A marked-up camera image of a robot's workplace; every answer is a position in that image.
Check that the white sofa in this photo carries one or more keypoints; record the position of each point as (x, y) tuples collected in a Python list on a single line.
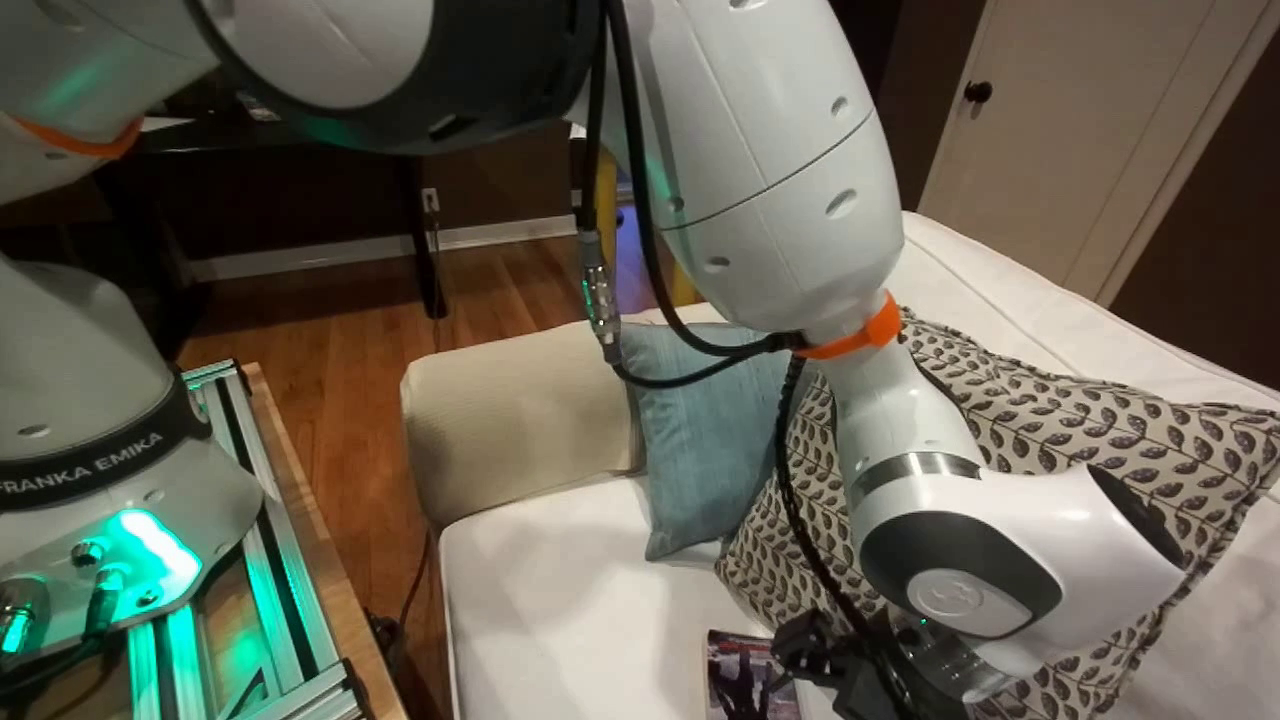
[(572, 615)]

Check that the white wall outlet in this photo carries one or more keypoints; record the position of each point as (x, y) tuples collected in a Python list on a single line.
[(428, 201)]

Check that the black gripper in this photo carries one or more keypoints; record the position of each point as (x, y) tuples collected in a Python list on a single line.
[(922, 686)]

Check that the paperback book with dark cover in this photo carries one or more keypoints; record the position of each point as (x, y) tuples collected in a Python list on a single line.
[(745, 674)]

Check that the dark round door knob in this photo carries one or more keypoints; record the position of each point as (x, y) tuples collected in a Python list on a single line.
[(979, 92)]

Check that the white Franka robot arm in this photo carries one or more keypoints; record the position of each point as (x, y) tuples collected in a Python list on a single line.
[(763, 134)]

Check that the light blue pillow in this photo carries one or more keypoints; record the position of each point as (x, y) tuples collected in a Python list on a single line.
[(700, 454)]

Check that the leaf patterned grey pillow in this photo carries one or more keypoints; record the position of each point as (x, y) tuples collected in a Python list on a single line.
[(1065, 413)]

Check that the beige sofa armrest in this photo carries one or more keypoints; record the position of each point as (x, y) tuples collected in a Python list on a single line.
[(523, 413)]

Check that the white panel door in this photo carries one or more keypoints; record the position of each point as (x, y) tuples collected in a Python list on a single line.
[(1065, 134)]

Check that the thick yellow stanchion post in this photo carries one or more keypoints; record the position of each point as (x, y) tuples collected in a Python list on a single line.
[(683, 286)]

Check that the aluminium profile robot frame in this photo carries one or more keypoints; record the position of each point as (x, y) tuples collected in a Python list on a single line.
[(287, 602)]

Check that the dark wooden side table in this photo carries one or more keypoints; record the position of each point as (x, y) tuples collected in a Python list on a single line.
[(427, 243)]

